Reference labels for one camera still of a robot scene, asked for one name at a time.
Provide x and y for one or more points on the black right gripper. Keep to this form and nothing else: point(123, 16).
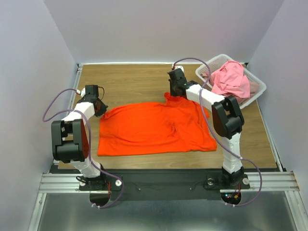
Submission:
point(174, 89)

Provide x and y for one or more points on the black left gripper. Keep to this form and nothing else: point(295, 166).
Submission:
point(103, 109)

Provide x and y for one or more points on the orange t shirt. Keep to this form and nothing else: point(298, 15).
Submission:
point(177, 125)

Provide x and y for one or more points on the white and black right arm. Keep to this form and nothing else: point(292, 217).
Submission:
point(227, 120)

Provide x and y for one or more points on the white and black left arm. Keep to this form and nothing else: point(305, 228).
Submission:
point(70, 143)

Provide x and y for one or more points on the white perforated plastic basket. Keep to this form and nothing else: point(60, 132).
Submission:
point(204, 73)

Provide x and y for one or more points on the dusty pink t shirt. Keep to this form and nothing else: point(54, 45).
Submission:
point(253, 89)

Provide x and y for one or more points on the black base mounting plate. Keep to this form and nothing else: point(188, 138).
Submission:
point(121, 185)

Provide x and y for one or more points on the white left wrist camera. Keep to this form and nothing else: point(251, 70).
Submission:
point(81, 92)

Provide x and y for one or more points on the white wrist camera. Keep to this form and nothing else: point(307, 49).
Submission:
point(174, 66)
point(81, 92)

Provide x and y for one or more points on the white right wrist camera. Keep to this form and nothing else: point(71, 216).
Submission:
point(174, 66)

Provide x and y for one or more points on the aluminium frame rail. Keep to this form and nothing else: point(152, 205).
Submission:
point(57, 134)

